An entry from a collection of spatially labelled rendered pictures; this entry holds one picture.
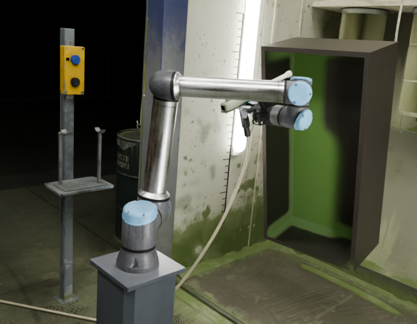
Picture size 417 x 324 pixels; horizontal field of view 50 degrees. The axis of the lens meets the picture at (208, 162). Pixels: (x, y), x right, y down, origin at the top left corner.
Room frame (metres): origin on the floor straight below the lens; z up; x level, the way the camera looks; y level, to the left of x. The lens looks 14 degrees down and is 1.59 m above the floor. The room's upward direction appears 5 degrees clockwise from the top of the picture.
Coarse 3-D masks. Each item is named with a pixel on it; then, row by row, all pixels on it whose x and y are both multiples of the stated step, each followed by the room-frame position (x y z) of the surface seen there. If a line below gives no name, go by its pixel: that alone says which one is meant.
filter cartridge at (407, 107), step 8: (416, 8) 3.19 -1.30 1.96; (416, 16) 3.22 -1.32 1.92; (416, 24) 3.19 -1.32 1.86; (416, 32) 3.18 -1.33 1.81; (416, 40) 3.17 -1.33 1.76; (416, 48) 3.17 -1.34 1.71; (408, 56) 3.24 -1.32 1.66; (416, 56) 3.16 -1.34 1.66; (408, 64) 3.22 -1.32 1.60; (416, 64) 3.14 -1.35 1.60; (408, 72) 3.20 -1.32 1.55; (416, 72) 3.14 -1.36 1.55; (408, 80) 3.19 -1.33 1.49; (416, 80) 3.13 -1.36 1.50; (408, 88) 3.18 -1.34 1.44; (416, 88) 3.12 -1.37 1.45; (400, 96) 3.27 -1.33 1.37; (408, 96) 3.16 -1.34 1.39; (416, 96) 3.12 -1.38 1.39; (400, 104) 3.24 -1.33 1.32; (408, 104) 3.16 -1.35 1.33; (416, 104) 3.11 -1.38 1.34; (400, 112) 3.21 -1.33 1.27; (408, 112) 3.14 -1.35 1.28; (416, 112) 3.11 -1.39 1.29; (416, 120) 3.23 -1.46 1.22
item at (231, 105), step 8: (288, 72) 2.33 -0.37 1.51; (280, 80) 2.29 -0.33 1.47; (224, 104) 2.03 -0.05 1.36; (232, 104) 2.05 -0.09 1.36; (240, 104) 2.09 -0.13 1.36; (224, 112) 2.04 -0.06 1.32; (240, 112) 2.12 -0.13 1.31; (240, 120) 2.14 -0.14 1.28; (248, 120) 2.14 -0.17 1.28; (248, 128) 2.14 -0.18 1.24; (248, 136) 2.15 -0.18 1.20
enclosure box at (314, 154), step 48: (288, 48) 2.40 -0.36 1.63; (336, 48) 2.29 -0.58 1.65; (384, 48) 2.25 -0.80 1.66; (336, 96) 2.64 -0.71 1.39; (384, 96) 2.33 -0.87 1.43; (288, 144) 2.82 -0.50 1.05; (336, 144) 2.67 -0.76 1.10; (384, 144) 2.42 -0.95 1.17; (288, 192) 2.88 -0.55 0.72; (336, 192) 2.71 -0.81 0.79; (288, 240) 2.64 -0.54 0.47; (336, 240) 2.62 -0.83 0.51
